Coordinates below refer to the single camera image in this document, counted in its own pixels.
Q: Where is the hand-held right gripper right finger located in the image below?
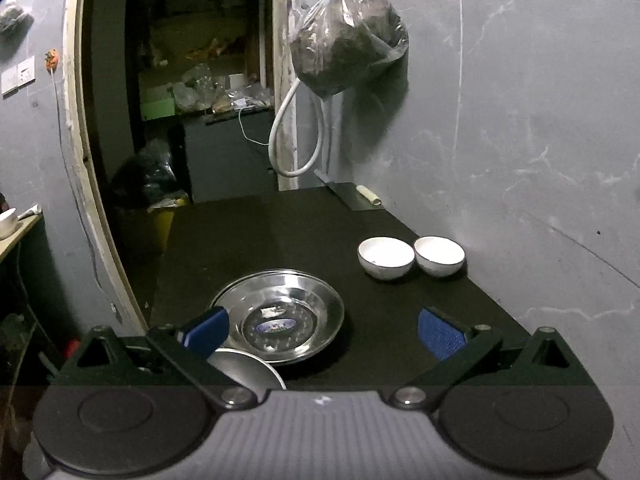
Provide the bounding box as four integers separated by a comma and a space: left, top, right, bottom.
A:
392, 307, 596, 407

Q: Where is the white ceramic bowl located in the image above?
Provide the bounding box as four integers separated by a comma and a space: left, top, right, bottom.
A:
357, 236, 416, 281
413, 235, 467, 279

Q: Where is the green box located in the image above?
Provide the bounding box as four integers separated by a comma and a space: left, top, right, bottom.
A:
141, 97, 177, 122

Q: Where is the steel bowl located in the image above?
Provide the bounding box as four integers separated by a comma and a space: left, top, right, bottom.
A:
206, 347, 287, 392

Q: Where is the thin wall cable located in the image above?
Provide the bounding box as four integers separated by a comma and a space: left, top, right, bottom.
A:
50, 70, 123, 326

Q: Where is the white hose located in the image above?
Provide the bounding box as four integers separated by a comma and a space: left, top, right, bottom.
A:
268, 77, 332, 179

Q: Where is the black plastic bag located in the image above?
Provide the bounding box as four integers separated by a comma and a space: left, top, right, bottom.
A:
111, 139, 180, 211

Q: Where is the large steel plate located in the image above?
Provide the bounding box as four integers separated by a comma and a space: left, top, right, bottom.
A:
209, 268, 347, 367

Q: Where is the cluttered storage shelf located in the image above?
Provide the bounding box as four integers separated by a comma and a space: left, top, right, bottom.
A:
135, 10, 276, 123

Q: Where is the white cup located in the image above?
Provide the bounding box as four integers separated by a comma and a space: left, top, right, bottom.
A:
0, 207, 19, 240

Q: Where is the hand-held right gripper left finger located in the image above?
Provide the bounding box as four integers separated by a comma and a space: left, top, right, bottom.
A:
57, 306, 253, 408

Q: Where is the wooden side shelf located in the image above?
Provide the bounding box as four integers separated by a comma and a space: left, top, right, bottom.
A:
0, 212, 45, 263

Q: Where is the white wall switch plate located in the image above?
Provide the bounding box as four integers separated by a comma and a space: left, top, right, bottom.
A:
0, 55, 37, 99

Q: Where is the hanging clear plastic bag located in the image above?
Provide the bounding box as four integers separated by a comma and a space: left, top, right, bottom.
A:
288, 0, 411, 97

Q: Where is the dark cabinet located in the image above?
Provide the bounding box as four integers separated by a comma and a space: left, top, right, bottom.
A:
181, 109, 279, 204

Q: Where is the thin white cable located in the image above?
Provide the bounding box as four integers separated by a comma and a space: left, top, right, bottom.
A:
238, 106, 272, 147

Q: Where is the kitchen knife with pale handle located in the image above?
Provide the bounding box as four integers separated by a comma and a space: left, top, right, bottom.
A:
314, 170, 384, 211

